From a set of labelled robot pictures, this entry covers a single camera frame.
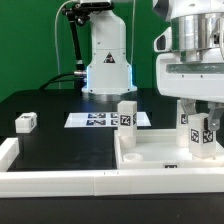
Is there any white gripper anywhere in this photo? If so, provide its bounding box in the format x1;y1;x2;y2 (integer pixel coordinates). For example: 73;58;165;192
156;51;224;131

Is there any white square tabletop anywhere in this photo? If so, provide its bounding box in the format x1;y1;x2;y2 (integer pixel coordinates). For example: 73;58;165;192
114;129;224;169

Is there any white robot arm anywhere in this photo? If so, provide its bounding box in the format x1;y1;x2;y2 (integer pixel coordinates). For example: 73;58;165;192
62;0;224;131

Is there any white U-shaped obstacle fence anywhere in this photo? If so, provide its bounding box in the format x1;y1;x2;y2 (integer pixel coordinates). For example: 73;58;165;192
0;138;224;198

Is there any white fiducial marker sheet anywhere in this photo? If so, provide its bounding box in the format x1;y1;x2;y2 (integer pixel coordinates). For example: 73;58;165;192
64;111;152;128

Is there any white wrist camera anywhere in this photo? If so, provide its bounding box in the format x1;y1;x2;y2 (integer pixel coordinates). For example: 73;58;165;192
154;27;172;53

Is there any black cable bundle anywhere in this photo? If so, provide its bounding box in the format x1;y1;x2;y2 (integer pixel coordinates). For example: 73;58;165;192
39;6;88;91

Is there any grey thin cable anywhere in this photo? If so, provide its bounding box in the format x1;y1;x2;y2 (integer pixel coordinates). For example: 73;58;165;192
54;0;77;90

